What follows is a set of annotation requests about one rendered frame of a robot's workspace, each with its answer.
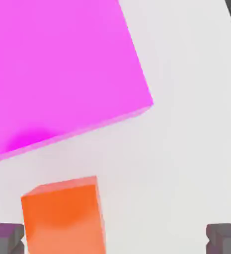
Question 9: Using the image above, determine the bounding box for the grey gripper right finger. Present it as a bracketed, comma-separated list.
[206, 223, 231, 254]

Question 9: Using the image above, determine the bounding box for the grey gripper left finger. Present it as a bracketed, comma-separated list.
[0, 223, 25, 254]

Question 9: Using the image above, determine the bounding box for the small orange cube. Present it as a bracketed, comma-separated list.
[20, 175, 107, 254]

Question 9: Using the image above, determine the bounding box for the large magenta box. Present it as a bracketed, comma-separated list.
[0, 0, 154, 165]

